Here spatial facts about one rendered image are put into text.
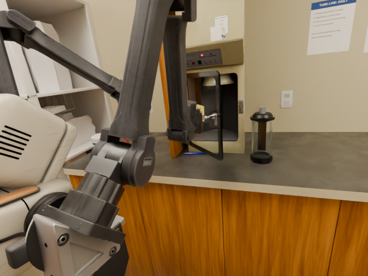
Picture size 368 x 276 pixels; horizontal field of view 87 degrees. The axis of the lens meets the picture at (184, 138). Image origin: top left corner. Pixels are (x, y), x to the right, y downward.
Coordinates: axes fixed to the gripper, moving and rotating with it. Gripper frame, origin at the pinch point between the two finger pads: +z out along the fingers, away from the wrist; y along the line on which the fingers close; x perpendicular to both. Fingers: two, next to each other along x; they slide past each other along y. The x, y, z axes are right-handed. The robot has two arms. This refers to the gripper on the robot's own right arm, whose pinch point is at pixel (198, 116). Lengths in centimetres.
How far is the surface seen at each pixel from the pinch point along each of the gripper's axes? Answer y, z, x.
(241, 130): -13.1, 18.7, -17.7
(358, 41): 25, 63, -80
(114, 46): 44, 62, 82
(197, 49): 28.7, 9.1, 0.0
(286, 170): -26.2, 1.4, -37.7
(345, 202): -33, -8, -56
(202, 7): 47, 20, -1
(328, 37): 29, 63, -65
